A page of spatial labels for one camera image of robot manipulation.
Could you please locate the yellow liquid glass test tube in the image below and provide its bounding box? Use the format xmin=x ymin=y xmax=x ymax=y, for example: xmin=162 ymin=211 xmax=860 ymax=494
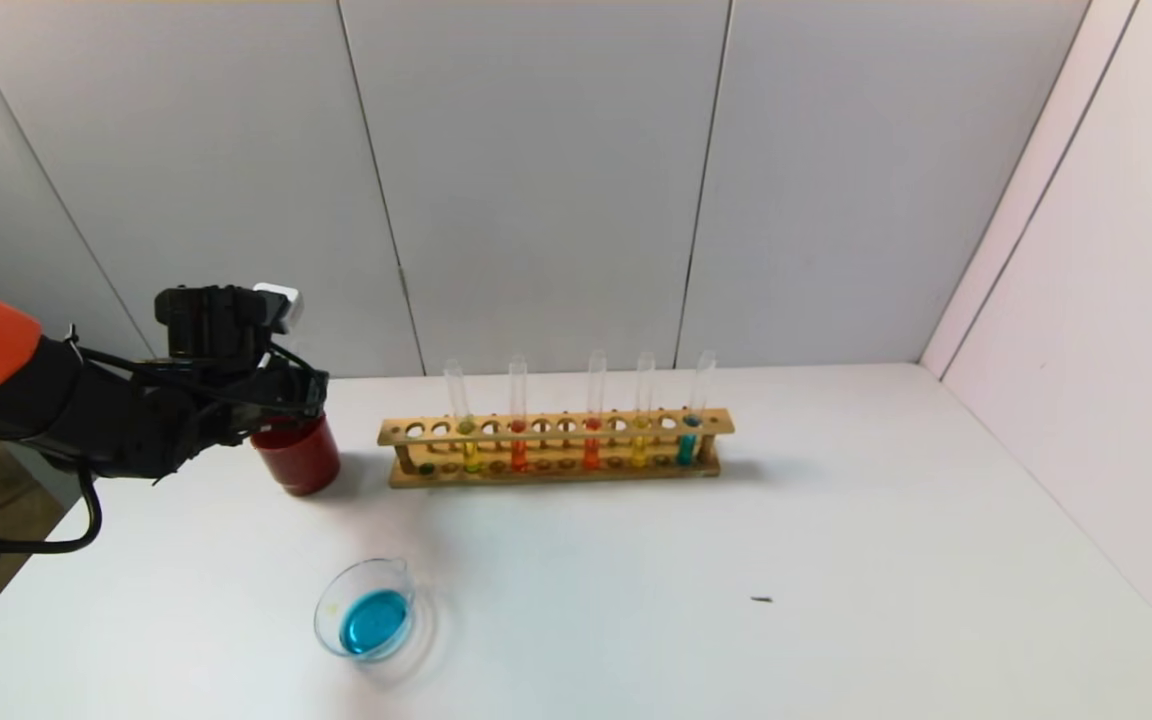
xmin=630 ymin=352 xmax=656 ymax=469
xmin=444 ymin=359 xmax=484 ymax=475

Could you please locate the orange liquid glass test tube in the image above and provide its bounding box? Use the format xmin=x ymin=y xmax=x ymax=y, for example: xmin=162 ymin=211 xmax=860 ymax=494
xmin=582 ymin=350 xmax=607 ymax=471
xmin=509 ymin=355 xmax=530 ymax=473

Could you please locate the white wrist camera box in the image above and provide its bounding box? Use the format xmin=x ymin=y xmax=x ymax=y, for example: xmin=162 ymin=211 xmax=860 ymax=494
xmin=252 ymin=283 xmax=305 ymax=335

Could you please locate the blue liquid glass test tube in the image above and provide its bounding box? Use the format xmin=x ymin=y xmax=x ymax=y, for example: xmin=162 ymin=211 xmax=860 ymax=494
xmin=675 ymin=350 xmax=716 ymax=467

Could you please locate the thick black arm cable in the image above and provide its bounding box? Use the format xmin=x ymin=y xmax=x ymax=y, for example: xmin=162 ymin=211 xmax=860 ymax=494
xmin=0 ymin=465 xmax=103 ymax=557

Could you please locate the clear glass dish with spout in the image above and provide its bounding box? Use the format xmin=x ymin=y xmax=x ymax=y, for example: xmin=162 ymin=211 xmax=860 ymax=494
xmin=314 ymin=557 xmax=417 ymax=661

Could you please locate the wooden test tube rack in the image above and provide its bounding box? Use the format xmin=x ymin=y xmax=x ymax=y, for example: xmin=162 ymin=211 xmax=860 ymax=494
xmin=379 ymin=408 xmax=735 ymax=489

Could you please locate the dark red plastic cup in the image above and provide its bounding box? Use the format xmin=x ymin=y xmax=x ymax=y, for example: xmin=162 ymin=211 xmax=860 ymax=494
xmin=252 ymin=415 xmax=343 ymax=497

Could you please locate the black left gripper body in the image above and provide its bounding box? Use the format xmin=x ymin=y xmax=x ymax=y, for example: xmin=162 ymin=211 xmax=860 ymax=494
xmin=252 ymin=367 xmax=330 ymax=420

